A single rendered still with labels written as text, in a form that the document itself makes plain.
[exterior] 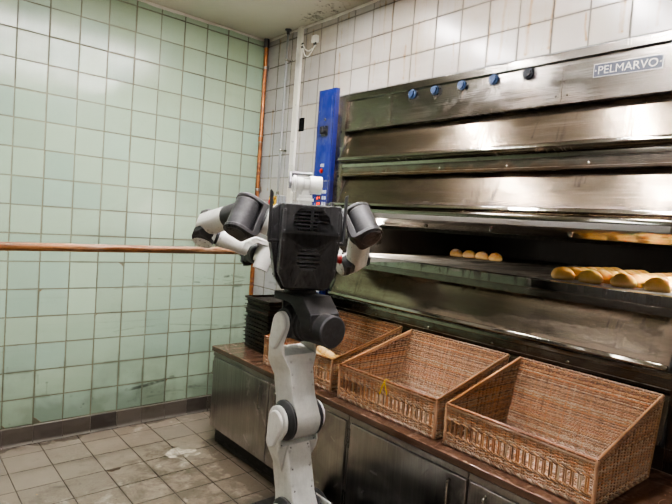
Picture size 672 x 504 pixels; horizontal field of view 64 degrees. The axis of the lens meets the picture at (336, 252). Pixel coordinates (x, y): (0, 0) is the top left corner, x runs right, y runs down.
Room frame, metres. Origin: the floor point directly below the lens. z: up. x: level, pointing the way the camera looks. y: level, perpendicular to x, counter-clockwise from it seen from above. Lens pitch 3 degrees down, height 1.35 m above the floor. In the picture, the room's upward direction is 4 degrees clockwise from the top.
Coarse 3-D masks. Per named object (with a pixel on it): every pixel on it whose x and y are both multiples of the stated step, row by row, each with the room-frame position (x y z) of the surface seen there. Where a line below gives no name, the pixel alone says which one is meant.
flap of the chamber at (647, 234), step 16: (384, 224) 2.91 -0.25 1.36; (400, 224) 2.78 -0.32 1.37; (416, 224) 2.66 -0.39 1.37; (432, 224) 2.56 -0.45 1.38; (448, 224) 2.46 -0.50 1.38; (464, 224) 2.37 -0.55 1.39; (480, 224) 2.28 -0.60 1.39; (496, 224) 2.20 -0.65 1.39; (512, 224) 2.14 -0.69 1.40; (528, 224) 2.09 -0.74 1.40; (544, 224) 2.04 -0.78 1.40; (560, 224) 2.00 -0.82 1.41; (576, 224) 1.95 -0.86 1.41; (592, 224) 1.91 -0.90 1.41; (608, 224) 1.87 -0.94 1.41; (624, 224) 1.83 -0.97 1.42; (608, 240) 2.04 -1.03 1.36; (624, 240) 1.98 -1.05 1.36; (640, 240) 1.92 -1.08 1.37; (656, 240) 1.86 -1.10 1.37
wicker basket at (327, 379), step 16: (352, 320) 2.98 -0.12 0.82; (368, 320) 2.89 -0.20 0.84; (352, 336) 2.94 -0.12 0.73; (368, 336) 2.86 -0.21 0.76; (384, 336) 2.63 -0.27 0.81; (336, 352) 2.99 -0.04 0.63; (352, 352) 2.49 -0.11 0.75; (320, 368) 2.47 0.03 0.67; (320, 384) 2.46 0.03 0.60; (336, 384) 2.44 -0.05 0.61
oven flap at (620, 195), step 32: (352, 192) 3.10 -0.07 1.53; (384, 192) 2.90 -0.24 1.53; (416, 192) 2.73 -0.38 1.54; (448, 192) 2.58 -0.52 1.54; (480, 192) 2.45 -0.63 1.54; (512, 192) 2.32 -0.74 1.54; (544, 192) 2.21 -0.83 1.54; (576, 192) 2.11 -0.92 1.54; (608, 192) 2.02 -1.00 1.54; (640, 192) 1.94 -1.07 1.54
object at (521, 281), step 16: (432, 272) 2.62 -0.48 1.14; (448, 272) 2.55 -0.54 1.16; (464, 272) 2.48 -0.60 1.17; (480, 272) 2.41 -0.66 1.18; (544, 288) 2.18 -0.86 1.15; (560, 288) 2.13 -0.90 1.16; (576, 288) 2.08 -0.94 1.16; (592, 288) 2.04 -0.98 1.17; (608, 288) 2.01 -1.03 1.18; (656, 304) 1.87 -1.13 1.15
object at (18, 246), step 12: (120, 252) 2.07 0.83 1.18; (132, 252) 2.09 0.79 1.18; (144, 252) 2.12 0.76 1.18; (156, 252) 2.15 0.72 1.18; (168, 252) 2.18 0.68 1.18; (180, 252) 2.21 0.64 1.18; (192, 252) 2.25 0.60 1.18; (204, 252) 2.28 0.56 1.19; (216, 252) 2.32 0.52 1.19; (228, 252) 2.35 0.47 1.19
